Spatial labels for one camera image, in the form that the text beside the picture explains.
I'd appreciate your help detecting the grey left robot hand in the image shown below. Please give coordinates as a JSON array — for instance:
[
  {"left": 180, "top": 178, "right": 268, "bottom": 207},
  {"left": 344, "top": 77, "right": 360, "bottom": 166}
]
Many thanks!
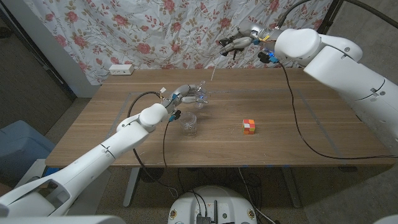
[{"left": 163, "top": 84, "right": 208, "bottom": 108}]

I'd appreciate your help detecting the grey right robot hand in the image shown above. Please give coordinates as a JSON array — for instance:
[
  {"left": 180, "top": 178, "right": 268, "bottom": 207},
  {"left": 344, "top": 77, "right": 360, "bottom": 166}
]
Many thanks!
[{"left": 219, "top": 21, "right": 282, "bottom": 57}]

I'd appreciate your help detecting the small clear vial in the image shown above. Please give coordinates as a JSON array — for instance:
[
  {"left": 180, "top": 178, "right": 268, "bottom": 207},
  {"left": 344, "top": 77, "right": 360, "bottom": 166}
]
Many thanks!
[{"left": 192, "top": 80, "right": 209, "bottom": 110}]

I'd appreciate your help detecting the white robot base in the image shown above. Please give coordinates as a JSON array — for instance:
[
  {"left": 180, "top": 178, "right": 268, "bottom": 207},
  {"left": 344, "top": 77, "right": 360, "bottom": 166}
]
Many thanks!
[{"left": 167, "top": 185, "right": 258, "bottom": 224}]

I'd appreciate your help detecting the clear glass cup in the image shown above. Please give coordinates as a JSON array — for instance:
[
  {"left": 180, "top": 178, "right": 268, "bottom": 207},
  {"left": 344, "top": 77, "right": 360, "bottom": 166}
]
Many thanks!
[{"left": 180, "top": 111, "right": 198, "bottom": 137}]

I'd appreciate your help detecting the Rubik's cube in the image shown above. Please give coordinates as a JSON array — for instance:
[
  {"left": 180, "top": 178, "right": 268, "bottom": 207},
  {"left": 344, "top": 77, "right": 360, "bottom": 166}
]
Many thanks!
[{"left": 242, "top": 119, "right": 256, "bottom": 135}]

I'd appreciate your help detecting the white power strip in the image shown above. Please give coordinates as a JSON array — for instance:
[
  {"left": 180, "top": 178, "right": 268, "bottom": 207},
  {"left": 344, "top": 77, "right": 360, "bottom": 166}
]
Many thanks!
[{"left": 108, "top": 63, "right": 135, "bottom": 76}]

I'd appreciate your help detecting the floral backdrop cloth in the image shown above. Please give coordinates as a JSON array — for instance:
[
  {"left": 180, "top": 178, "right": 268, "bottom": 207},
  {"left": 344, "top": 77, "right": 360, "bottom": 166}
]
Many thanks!
[{"left": 23, "top": 0, "right": 333, "bottom": 86}]

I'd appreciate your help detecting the black backdrop stand pole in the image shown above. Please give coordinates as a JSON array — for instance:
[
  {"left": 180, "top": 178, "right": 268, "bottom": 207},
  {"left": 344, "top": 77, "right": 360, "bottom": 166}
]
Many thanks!
[{"left": 317, "top": 0, "right": 345, "bottom": 35}]

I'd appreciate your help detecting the grey table leg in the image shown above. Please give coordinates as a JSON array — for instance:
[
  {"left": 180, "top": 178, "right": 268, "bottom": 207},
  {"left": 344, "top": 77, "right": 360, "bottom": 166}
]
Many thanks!
[
  {"left": 281, "top": 167, "right": 302, "bottom": 208},
  {"left": 123, "top": 167, "right": 141, "bottom": 208}
]

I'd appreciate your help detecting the blue storage bin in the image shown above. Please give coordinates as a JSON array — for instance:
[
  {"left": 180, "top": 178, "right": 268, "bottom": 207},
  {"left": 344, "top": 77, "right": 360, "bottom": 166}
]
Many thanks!
[{"left": 0, "top": 120, "right": 55, "bottom": 180}]

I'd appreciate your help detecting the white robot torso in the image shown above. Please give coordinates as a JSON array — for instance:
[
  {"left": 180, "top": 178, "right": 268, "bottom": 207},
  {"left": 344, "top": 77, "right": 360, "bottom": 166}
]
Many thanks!
[{"left": 0, "top": 213, "right": 398, "bottom": 224}]

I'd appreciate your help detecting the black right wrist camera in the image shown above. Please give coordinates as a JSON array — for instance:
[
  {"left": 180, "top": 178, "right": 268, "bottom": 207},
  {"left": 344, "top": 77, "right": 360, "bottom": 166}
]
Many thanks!
[{"left": 257, "top": 49, "right": 279, "bottom": 65}]

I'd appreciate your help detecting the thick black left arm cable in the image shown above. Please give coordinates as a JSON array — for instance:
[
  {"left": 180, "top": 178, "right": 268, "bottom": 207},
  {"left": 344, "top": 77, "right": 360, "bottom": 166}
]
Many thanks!
[{"left": 126, "top": 91, "right": 178, "bottom": 192}]

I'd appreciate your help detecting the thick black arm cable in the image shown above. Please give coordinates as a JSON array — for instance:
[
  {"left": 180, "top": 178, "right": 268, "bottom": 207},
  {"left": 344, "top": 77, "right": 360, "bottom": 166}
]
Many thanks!
[
  {"left": 276, "top": 0, "right": 398, "bottom": 29},
  {"left": 126, "top": 91, "right": 178, "bottom": 192}
]

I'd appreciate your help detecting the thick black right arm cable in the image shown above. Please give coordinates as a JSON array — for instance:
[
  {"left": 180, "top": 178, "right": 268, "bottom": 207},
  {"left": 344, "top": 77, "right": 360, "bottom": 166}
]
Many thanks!
[{"left": 276, "top": 0, "right": 398, "bottom": 29}]

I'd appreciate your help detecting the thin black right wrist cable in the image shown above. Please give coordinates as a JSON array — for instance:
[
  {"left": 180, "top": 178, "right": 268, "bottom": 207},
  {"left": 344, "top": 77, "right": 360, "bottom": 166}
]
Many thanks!
[{"left": 277, "top": 61, "right": 398, "bottom": 161}]

